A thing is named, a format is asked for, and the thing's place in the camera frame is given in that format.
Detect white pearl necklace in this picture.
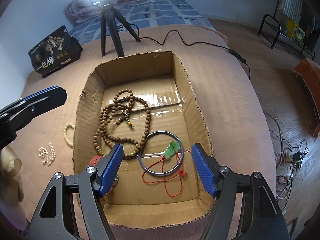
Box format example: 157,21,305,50
38,141,57,166

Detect yellow box on rack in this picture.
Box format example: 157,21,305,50
286,19,305,44

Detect striped hanging cloth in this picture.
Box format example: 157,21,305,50
280,0,303,23

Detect green jade pendant red cord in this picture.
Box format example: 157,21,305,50
141,141,192,198

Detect black power cable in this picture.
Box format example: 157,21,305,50
120,23,251,79

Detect floor power strip cables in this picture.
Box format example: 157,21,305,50
265,108,311,201

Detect cardboard box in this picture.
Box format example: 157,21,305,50
74,51,213,229

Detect black clothes rack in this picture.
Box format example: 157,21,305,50
258,0,319,60

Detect cream bead bracelet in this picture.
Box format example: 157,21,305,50
62,122,76,148

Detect orange cloth covered stool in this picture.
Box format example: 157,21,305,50
293,58,320,139

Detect blue patterned bed sheet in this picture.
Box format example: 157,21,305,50
68,0,214,45

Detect dark metal bangle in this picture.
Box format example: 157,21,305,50
138,130,185,177

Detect black tripod stand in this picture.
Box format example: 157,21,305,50
100,0,141,57

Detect brown wooden bead necklace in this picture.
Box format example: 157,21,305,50
93,88,152,160

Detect black snack bag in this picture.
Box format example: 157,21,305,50
28,25,83,76

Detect red leather strap watch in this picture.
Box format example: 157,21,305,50
88,155,119,187

